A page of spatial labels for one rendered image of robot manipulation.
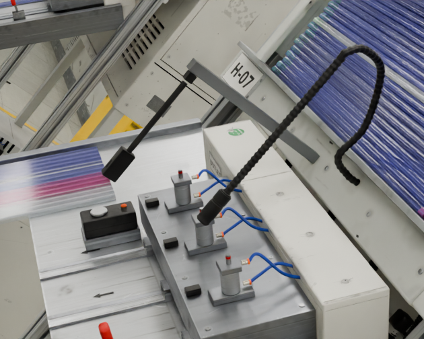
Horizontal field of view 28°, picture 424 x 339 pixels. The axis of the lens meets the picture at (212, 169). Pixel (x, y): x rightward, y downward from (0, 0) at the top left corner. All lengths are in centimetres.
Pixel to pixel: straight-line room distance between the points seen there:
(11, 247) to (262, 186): 141
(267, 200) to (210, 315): 23
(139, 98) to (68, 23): 29
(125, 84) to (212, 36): 27
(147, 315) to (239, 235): 16
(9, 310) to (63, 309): 149
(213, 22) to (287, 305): 143
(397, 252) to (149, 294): 32
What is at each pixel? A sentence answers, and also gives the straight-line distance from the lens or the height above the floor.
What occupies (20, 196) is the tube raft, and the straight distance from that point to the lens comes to 136.
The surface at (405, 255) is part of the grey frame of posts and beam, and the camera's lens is 99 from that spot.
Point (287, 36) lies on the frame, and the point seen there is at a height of 145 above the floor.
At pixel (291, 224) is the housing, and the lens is 107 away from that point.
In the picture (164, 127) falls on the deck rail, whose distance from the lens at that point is 151.
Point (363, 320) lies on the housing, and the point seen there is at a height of 126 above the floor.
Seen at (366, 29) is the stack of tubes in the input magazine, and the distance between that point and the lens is 124.
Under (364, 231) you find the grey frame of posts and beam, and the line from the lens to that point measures 105.
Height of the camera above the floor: 145
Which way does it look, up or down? 10 degrees down
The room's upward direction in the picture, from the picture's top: 40 degrees clockwise
